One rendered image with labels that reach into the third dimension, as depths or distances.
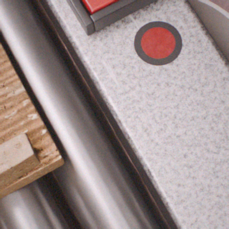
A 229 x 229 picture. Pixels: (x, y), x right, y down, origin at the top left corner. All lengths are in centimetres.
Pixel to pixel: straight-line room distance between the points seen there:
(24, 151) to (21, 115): 4
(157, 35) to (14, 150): 13
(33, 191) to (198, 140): 11
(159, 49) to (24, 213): 14
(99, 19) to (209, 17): 67
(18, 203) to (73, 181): 4
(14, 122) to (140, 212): 9
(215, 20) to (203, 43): 65
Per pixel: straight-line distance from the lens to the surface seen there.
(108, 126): 47
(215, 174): 42
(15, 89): 42
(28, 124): 41
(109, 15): 44
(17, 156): 38
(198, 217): 41
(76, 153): 42
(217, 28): 111
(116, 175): 42
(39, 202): 42
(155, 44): 44
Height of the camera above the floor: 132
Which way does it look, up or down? 73 degrees down
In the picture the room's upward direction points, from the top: 11 degrees counter-clockwise
